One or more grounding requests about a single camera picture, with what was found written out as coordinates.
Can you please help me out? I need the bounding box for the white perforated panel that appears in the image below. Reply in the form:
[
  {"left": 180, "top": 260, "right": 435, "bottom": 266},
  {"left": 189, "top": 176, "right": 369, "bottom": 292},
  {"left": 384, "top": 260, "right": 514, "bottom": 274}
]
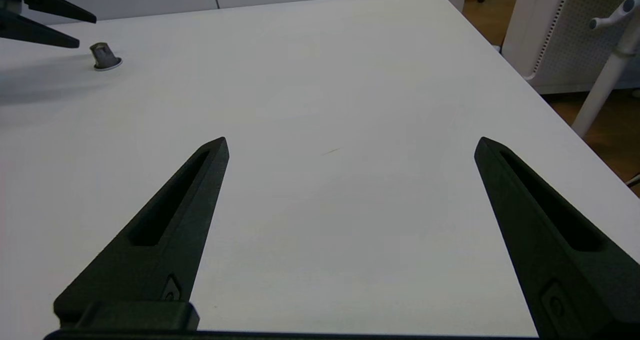
[{"left": 501, "top": 0, "right": 640, "bottom": 94}]

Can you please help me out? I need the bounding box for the dark grey coffee capsule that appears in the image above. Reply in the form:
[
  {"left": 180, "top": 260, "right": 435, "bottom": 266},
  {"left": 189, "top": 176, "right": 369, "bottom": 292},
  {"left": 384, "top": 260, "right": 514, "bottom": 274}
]
[{"left": 90, "top": 42, "right": 123, "bottom": 71}]

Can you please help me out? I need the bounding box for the white desk leg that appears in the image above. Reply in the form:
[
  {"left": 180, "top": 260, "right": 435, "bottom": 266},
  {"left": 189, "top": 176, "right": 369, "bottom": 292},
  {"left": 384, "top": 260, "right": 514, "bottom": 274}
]
[{"left": 571, "top": 25, "right": 640, "bottom": 139}]

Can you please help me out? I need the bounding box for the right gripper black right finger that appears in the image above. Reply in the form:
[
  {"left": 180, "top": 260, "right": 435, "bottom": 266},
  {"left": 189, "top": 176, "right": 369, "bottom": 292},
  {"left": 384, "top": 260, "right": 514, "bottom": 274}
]
[{"left": 474, "top": 136, "right": 640, "bottom": 340}]

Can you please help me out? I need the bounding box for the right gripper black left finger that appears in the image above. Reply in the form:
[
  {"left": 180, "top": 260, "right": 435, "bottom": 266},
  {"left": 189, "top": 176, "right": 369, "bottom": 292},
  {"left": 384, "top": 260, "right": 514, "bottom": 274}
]
[{"left": 52, "top": 137, "right": 230, "bottom": 330}]

